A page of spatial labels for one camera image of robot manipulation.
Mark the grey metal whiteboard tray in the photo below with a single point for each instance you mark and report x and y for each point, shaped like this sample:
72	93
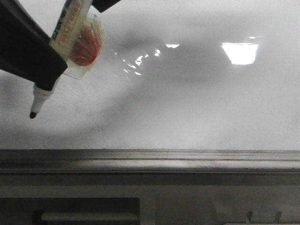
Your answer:
149	161

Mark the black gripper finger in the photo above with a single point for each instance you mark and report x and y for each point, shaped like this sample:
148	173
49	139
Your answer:
103	5
24	47

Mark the white whiteboard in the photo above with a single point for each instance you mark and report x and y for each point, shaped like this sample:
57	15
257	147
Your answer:
174	74

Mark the white black whiteboard marker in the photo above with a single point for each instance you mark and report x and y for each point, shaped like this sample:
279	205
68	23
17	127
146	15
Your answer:
63	38

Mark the red magnet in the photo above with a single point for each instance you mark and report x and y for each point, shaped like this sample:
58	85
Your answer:
86	48

